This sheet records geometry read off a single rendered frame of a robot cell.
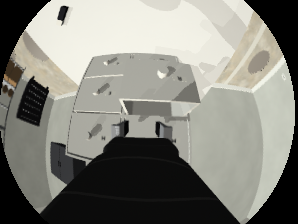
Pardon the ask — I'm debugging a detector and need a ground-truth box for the black and white eraser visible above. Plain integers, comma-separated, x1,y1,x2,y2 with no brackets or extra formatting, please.
56,5,69,26

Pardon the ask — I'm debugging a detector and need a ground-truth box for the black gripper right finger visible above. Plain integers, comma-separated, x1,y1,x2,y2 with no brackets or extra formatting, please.
155,121,173,141

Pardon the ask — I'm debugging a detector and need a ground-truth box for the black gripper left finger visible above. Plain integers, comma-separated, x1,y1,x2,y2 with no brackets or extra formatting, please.
111,120,129,140

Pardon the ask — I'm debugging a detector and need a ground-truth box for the grey drawer front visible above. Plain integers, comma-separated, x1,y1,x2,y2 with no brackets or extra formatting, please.
119,58,201,116
73,78,123,114
68,115,121,159
133,54,177,62
84,54,131,79
125,117,189,162

